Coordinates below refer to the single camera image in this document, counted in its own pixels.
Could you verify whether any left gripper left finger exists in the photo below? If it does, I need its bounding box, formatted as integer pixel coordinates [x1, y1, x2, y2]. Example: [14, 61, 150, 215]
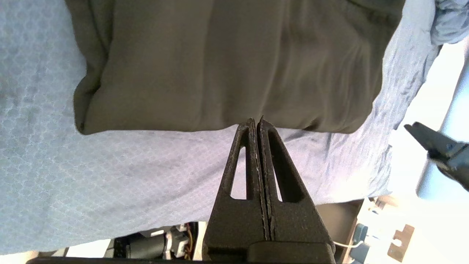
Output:
[202, 118, 271, 263]

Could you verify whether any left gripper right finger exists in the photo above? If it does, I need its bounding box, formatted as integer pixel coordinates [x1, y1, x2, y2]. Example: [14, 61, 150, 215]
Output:
[249, 116, 336, 264]

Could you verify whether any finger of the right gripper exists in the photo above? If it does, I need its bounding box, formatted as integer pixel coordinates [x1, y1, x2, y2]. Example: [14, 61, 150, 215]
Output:
[426, 150, 469, 192]
[404, 122, 469, 166]

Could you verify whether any black zip hoodie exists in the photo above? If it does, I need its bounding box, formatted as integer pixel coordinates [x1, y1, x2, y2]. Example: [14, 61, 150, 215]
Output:
[65, 0, 406, 135]

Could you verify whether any brown bed base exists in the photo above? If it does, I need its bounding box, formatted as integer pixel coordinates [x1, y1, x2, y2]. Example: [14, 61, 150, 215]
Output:
[315, 199, 368, 259]

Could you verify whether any small blue box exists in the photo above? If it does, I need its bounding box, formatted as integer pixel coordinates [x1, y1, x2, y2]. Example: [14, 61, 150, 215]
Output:
[351, 223, 371, 259]

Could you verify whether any brown cardboard piece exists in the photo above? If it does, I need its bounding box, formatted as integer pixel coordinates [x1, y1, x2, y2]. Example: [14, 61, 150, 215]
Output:
[388, 224, 415, 263]

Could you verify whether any crumpled blue duvet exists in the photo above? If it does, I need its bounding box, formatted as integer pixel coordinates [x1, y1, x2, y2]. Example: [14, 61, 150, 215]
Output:
[431, 0, 469, 46]

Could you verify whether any blue bed sheet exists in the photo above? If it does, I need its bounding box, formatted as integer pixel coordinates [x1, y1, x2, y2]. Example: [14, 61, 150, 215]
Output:
[0, 0, 444, 255]

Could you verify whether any dark robot base with wires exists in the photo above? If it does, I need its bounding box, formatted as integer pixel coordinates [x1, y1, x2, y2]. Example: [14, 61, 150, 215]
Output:
[104, 221, 199, 261]

